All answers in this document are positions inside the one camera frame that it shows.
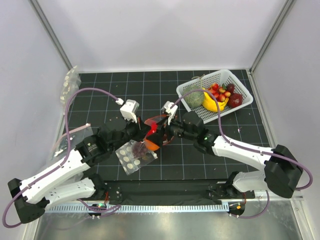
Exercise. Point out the white slotted cable duct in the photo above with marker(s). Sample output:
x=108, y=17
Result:
x=80, y=208

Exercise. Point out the white plastic fruit basket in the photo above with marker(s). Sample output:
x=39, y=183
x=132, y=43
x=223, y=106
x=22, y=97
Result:
x=221, y=77

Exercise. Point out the dark red apple right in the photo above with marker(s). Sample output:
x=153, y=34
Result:
x=235, y=100

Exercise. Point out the dark red plum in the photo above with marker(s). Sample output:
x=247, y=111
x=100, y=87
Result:
x=230, y=88

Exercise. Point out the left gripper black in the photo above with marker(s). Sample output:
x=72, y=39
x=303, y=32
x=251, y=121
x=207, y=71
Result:
x=141, y=129

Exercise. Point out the red pepper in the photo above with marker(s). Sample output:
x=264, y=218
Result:
x=153, y=129

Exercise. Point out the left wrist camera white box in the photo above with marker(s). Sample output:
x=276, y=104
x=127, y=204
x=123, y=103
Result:
x=129, y=109

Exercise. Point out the crumpled clear bag left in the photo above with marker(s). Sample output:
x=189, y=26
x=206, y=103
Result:
x=77, y=135

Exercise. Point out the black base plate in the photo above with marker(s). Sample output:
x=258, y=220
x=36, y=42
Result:
x=193, y=192

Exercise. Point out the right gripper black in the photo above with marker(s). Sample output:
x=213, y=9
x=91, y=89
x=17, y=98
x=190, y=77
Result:
x=156, y=138

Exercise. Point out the left aluminium frame post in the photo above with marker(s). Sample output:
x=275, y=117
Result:
x=50, y=32

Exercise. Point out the purple grape bunch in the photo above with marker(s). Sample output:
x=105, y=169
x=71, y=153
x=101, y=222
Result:
x=139, y=149

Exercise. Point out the clear zip bag red zipper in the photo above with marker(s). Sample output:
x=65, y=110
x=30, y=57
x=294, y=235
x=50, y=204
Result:
x=159, y=120

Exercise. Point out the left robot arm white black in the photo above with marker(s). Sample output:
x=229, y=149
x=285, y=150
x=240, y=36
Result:
x=33, y=196

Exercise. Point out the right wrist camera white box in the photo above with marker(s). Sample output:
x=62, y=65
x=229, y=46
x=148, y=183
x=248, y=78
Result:
x=169, y=109

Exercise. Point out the black grid cutting mat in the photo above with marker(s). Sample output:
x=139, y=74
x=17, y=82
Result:
x=178, y=160

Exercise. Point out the bag of white discs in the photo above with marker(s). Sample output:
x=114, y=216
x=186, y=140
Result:
x=130, y=164

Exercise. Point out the clear bag at wall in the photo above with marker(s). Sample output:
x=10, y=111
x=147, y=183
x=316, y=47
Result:
x=71, y=84

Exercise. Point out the yellow banana bunch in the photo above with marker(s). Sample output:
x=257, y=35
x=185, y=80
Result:
x=210, y=104

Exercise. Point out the orange fruit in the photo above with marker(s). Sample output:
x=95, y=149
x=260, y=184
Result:
x=151, y=146

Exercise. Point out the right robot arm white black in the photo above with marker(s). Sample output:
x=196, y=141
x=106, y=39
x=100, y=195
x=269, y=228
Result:
x=276, y=169

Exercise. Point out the right aluminium frame post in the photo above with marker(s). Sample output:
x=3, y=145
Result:
x=280, y=19

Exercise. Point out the green netted melon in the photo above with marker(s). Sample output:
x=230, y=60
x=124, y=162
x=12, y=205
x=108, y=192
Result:
x=194, y=99

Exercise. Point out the aluminium frame post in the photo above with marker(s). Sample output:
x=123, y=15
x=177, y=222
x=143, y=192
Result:
x=280, y=19
x=50, y=32

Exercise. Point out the small strawberries pile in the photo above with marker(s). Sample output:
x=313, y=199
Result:
x=219, y=92

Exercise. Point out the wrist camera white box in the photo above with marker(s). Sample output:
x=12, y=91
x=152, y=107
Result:
x=169, y=109
x=129, y=109

